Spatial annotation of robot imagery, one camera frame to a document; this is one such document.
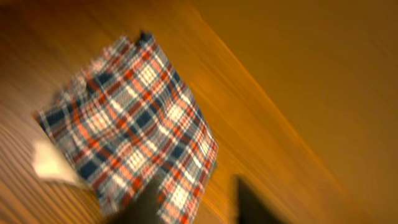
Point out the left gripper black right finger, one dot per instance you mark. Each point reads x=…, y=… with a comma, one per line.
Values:
x=250, y=208

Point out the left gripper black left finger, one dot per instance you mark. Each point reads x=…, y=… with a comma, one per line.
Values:
x=144, y=209

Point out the plaid shirt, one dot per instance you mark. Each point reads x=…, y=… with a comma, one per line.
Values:
x=127, y=118

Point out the crumpled white cloth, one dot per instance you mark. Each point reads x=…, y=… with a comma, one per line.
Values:
x=49, y=164

